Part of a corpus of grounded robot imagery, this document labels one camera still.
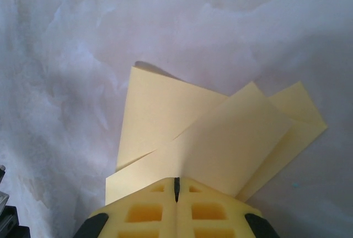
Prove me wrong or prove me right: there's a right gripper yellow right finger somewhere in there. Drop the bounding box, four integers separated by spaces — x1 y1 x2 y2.
176 177 282 238

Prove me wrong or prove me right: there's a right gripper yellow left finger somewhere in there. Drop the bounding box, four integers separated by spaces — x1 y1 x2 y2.
73 177 177 238

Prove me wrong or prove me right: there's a yellow square paper sheet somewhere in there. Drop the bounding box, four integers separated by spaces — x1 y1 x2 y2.
105 60 329 206

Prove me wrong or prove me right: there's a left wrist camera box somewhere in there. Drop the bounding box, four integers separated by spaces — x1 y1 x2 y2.
0 163 9 214

